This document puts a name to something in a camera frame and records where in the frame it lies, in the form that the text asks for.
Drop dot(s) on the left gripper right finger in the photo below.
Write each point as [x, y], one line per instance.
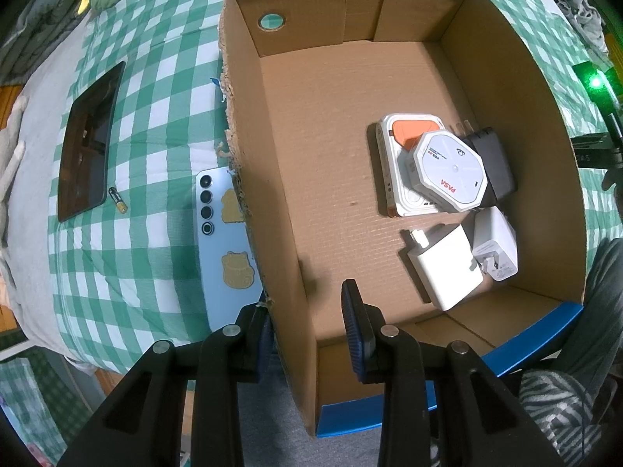
[362, 323]

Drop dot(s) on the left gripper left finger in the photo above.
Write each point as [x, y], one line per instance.
[257, 340]

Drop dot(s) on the white square charger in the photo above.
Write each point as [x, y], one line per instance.
[443, 261]

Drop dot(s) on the black wall charger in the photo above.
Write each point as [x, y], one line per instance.
[501, 180]

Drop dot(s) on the white plug charger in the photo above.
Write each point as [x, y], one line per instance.
[494, 244]

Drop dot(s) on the white octagonal charger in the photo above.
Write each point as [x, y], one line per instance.
[445, 170]

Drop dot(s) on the white orange power bank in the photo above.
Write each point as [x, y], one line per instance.
[397, 134]

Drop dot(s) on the blue cardboard box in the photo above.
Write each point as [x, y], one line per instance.
[327, 101]

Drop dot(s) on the light blue smartphone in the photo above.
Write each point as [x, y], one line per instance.
[229, 274]

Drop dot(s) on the striped fuzzy garment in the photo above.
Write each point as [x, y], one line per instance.
[565, 411]

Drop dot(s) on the grey trouser leg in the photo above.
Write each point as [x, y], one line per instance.
[584, 361]

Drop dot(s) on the black tablet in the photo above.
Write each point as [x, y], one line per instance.
[82, 183]

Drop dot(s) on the grey bed sheet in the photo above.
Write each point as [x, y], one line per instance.
[26, 252]

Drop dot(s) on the folded grey blanket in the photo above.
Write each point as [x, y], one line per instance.
[30, 32]

